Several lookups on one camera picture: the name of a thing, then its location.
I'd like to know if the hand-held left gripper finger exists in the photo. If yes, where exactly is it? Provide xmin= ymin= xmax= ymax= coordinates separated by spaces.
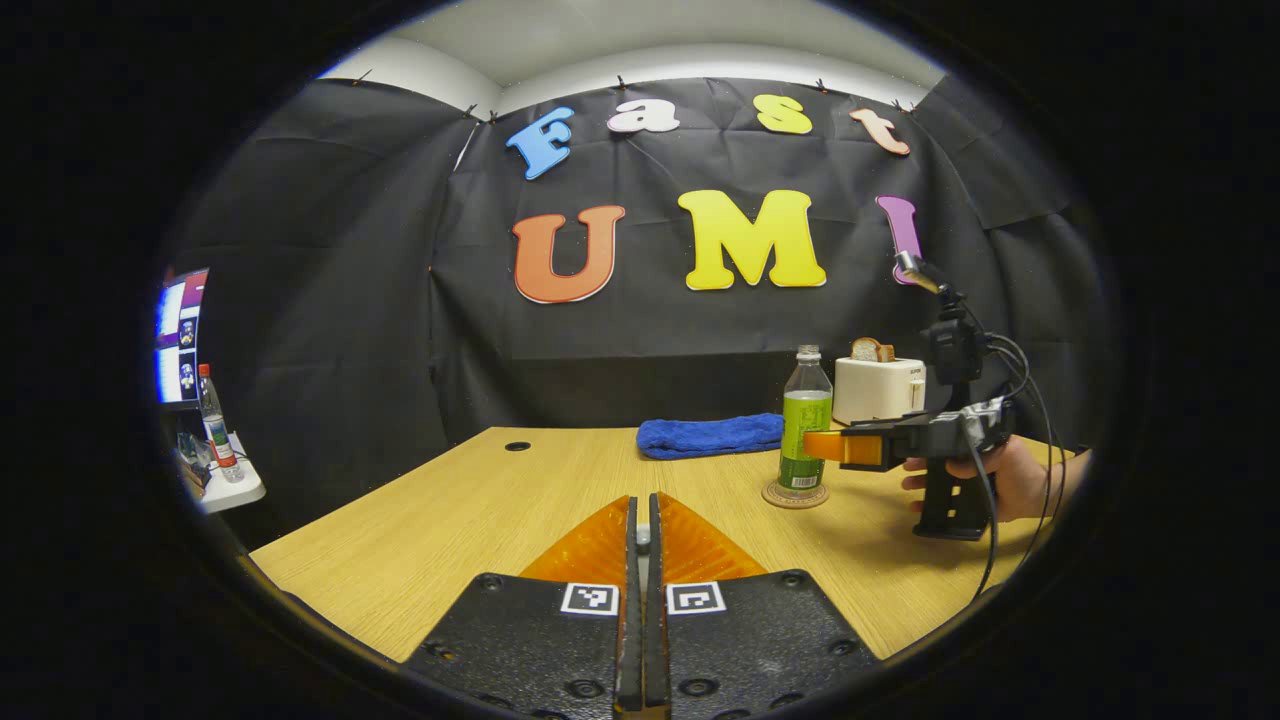
xmin=405 ymin=495 xmax=643 ymax=720
xmin=645 ymin=491 xmax=882 ymax=720

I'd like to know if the round brown coaster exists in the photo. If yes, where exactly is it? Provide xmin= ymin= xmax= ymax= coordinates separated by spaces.
xmin=762 ymin=480 xmax=831 ymax=510

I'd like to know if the blue towel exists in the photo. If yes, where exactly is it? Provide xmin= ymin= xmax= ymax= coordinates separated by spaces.
xmin=637 ymin=413 xmax=786 ymax=461

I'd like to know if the red cap plastic bottle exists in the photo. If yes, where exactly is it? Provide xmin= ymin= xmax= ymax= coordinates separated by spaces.
xmin=197 ymin=363 xmax=245 ymax=485

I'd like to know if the computer monitor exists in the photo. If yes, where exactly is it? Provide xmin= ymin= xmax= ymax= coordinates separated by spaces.
xmin=155 ymin=268 xmax=210 ymax=406

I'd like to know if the white toaster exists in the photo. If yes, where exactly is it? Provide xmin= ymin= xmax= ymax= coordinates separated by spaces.
xmin=833 ymin=357 xmax=928 ymax=427

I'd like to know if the white side table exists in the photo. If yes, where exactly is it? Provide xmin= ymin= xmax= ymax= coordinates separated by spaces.
xmin=180 ymin=432 xmax=267 ymax=515

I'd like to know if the black backdrop cloth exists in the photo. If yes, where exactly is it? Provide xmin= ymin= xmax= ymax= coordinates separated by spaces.
xmin=165 ymin=75 xmax=1111 ymax=551

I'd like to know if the green label water bottle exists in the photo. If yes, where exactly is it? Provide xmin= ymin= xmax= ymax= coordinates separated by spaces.
xmin=778 ymin=345 xmax=835 ymax=499

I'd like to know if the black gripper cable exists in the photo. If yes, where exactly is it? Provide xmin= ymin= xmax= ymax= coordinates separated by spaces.
xmin=965 ymin=333 xmax=1059 ymax=606

